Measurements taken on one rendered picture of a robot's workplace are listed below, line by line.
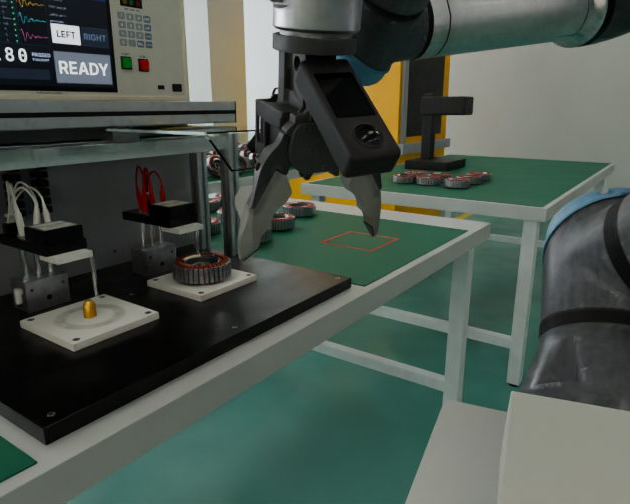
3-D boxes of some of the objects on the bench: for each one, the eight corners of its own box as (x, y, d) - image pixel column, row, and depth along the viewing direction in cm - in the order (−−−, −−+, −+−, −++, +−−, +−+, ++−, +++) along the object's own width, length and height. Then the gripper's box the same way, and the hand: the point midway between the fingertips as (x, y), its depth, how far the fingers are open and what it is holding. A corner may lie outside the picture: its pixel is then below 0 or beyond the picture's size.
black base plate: (351, 287, 109) (351, 277, 108) (46, 446, 58) (43, 428, 58) (192, 252, 135) (192, 243, 134) (-114, 340, 84) (-117, 327, 84)
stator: (243, 276, 105) (242, 257, 104) (197, 290, 97) (196, 271, 96) (206, 265, 112) (206, 248, 111) (161, 278, 104) (159, 259, 103)
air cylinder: (177, 268, 114) (175, 243, 113) (148, 277, 108) (146, 250, 107) (161, 264, 117) (159, 239, 115) (132, 272, 111) (130, 247, 110)
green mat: (468, 231, 157) (468, 230, 157) (364, 286, 109) (364, 285, 109) (235, 199, 209) (235, 198, 209) (95, 227, 161) (95, 227, 161)
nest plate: (257, 280, 106) (256, 274, 106) (201, 302, 94) (200, 295, 94) (204, 267, 115) (204, 261, 114) (147, 286, 103) (146, 280, 102)
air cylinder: (71, 300, 95) (67, 271, 94) (29, 314, 89) (24, 282, 88) (55, 295, 98) (51, 266, 96) (14, 307, 92) (9, 277, 90)
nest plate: (159, 318, 87) (158, 311, 87) (74, 352, 75) (73, 344, 75) (104, 299, 96) (104, 293, 95) (20, 327, 84) (19, 320, 83)
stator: (257, 232, 154) (257, 219, 153) (258, 223, 165) (257, 212, 164) (296, 231, 155) (295, 219, 154) (294, 223, 166) (294, 211, 165)
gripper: (377, 30, 54) (360, 211, 63) (186, 27, 45) (197, 237, 54) (431, 40, 47) (403, 240, 56) (219, 38, 39) (225, 276, 48)
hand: (315, 251), depth 53 cm, fingers open, 14 cm apart
